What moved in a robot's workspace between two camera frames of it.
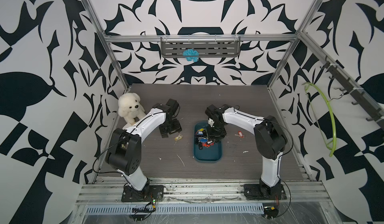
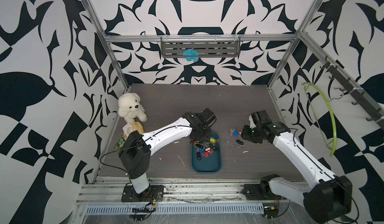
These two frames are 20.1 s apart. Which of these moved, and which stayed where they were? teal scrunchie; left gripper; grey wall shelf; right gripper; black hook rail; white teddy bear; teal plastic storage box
Moved: left gripper; teal plastic storage box; right gripper
Stayed: black hook rail; white teddy bear; grey wall shelf; teal scrunchie
